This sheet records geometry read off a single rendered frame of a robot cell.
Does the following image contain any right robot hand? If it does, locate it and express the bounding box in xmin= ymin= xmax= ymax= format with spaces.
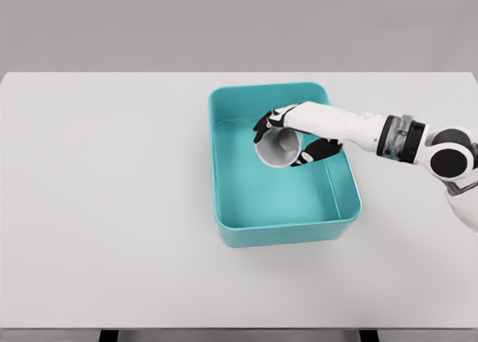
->
xmin=252 ymin=101 xmax=344 ymax=167

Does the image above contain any white paper cup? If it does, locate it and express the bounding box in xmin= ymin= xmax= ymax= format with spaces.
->
xmin=254 ymin=127 xmax=302 ymax=170

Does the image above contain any teal plastic basket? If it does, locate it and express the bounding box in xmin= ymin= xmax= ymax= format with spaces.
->
xmin=208 ymin=81 xmax=364 ymax=249

